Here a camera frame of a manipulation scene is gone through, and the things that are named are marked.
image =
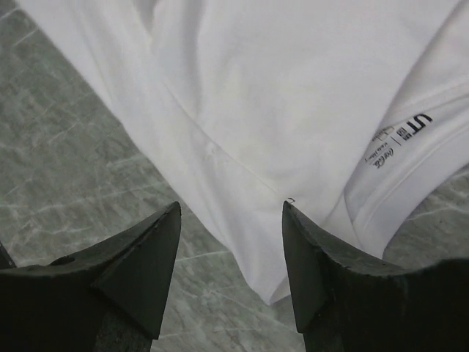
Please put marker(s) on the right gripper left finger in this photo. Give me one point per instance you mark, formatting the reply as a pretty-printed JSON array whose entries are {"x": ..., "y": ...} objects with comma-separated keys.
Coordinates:
[{"x": 108, "y": 297}]

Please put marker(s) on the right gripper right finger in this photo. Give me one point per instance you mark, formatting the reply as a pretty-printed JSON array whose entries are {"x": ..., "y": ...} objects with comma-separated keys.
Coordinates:
[{"x": 347, "y": 300}]

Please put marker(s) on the white t-shirt red print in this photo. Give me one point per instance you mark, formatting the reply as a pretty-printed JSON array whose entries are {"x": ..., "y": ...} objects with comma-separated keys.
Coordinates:
[{"x": 354, "y": 110}]

